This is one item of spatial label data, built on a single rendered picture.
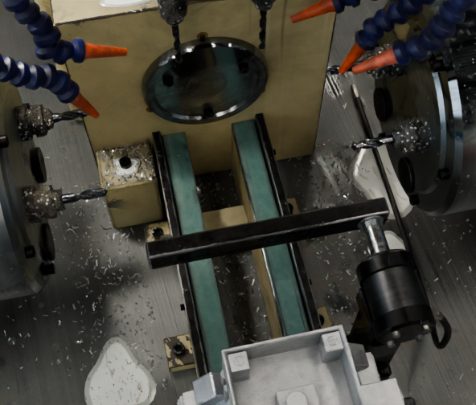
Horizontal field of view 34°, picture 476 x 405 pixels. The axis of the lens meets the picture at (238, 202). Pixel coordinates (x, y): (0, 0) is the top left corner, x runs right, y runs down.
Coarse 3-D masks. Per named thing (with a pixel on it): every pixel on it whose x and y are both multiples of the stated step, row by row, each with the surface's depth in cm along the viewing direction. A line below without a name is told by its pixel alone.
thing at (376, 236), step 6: (366, 228) 80; (372, 228) 80; (378, 228) 80; (366, 234) 80; (372, 234) 80; (378, 234) 80; (372, 240) 80; (378, 240) 79; (384, 240) 80; (372, 246) 79; (378, 246) 79; (384, 246) 79; (372, 252) 79
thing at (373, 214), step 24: (288, 216) 80; (312, 216) 80; (336, 216) 80; (360, 216) 80; (384, 216) 81; (168, 240) 79; (192, 240) 79; (216, 240) 79; (240, 240) 79; (264, 240) 80; (288, 240) 81; (168, 264) 80
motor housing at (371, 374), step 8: (368, 360) 71; (368, 368) 70; (376, 368) 71; (360, 376) 70; (368, 376) 70; (376, 376) 70; (360, 384) 69; (192, 392) 69; (184, 400) 69; (192, 400) 69
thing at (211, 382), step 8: (352, 344) 68; (360, 344) 69; (352, 352) 67; (360, 352) 68; (360, 360) 67; (360, 368) 68; (208, 376) 66; (216, 376) 66; (200, 384) 66; (208, 384) 66; (216, 384) 66; (200, 392) 66; (208, 392) 66; (216, 392) 65; (200, 400) 66; (208, 400) 66; (216, 400) 66
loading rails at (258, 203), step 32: (256, 128) 99; (160, 160) 95; (256, 160) 96; (192, 192) 94; (256, 192) 94; (160, 224) 103; (192, 224) 92; (224, 224) 100; (256, 256) 98; (288, 256) 90; (192, 288) 88; (288, 288) 88; (192, 320) 85; (224, 320) 87; (288, 320) 87; (320, 320) 96; (192, 352) 95
